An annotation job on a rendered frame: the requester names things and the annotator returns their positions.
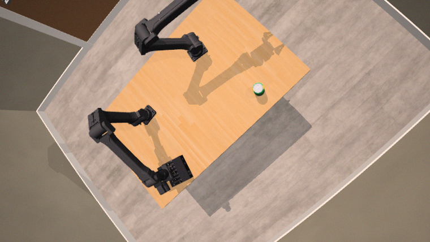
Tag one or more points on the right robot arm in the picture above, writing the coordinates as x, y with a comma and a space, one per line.
100, 122

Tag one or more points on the black lighting desk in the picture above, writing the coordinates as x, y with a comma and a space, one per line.
181, 170

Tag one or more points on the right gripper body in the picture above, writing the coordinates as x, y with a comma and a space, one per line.
167, 172

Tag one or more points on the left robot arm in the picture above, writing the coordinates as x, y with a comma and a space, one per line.
147, 41

